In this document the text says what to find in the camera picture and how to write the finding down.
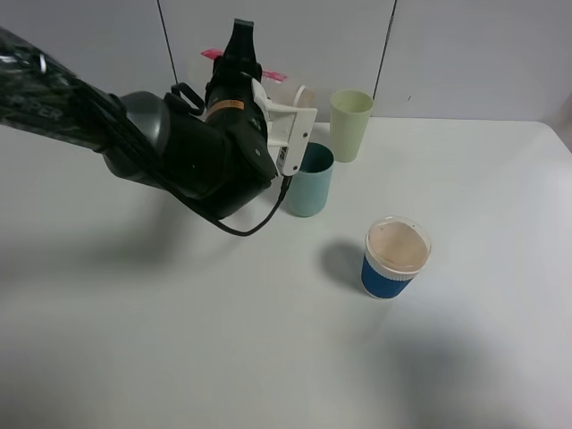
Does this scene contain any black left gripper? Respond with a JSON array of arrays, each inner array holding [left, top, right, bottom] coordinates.
[[162, 18, 277, 219]]

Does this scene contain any clear drink bottle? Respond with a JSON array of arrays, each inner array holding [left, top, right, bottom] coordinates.
[[187, 48, 315, 107]]

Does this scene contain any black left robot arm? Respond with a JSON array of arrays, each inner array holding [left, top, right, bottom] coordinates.
[[1, 19, 277, 221]]

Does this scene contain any pale green plastic cup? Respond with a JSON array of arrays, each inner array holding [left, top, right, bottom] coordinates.
[[330, 89, 374, 163]]

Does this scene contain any teal plastic cup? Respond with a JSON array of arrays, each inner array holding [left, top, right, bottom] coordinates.
[[285, 142, 334, 217]]

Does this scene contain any blue ribbed paper cup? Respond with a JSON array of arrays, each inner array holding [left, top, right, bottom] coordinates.
[[360, 216, 432, 299]]

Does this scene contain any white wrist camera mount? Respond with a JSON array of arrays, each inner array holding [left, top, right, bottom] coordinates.
[[251, 80, 317, 177]]

